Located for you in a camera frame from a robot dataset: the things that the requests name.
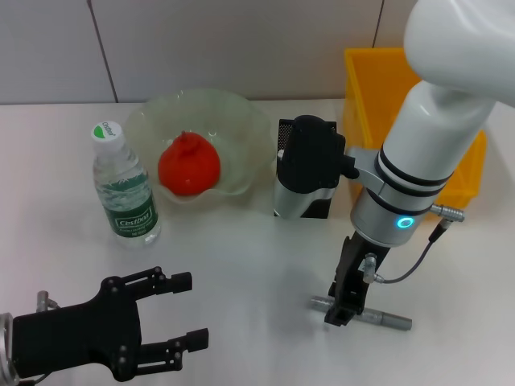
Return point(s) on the right wrist camera housing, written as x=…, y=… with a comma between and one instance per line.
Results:
x=310, y=169

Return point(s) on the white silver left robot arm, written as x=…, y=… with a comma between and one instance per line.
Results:
x=5, y=350

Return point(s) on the black mesh pen holder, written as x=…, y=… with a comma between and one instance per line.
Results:
x=320, y=209

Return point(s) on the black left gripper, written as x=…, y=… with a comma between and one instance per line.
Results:
x=80, y=337

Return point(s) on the pale green glass fruit plate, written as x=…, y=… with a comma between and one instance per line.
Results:
x=241, y=132

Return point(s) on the silver grey marker pen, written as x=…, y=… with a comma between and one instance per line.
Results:
x=386, y=318

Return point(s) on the clear green-label water bottle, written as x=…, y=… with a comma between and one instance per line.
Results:
x=128, y=193

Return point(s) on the orange fruit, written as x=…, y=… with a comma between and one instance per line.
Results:
x=189, y=165

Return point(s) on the mint green pen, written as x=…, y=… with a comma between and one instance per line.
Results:
x=281, y=154

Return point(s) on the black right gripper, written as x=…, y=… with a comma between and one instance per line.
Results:
x=356, y=273

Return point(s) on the yellow plastic bin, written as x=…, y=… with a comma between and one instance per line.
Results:
x=370, y=96

